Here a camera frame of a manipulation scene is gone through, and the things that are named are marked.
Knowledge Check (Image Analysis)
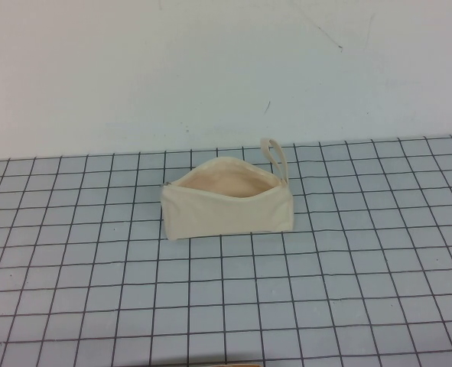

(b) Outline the cream canvas pencil case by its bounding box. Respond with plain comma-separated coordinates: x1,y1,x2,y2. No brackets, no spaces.
159,137,296,242

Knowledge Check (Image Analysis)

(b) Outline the blue-grey black grid mat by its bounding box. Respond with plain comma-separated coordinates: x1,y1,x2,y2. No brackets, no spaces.
0,135,452,367

